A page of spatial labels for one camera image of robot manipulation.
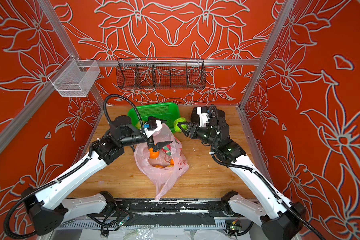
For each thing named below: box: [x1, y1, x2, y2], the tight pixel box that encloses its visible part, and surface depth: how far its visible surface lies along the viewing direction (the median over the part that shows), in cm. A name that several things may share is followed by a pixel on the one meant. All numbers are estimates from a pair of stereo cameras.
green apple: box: [173, 117, 188, 133], surface depth 66 cm
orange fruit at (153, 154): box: [148, 147, 160, 159], surface depth 89 cm
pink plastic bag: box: [134, 123, 190, 200], surface depth 78 cm
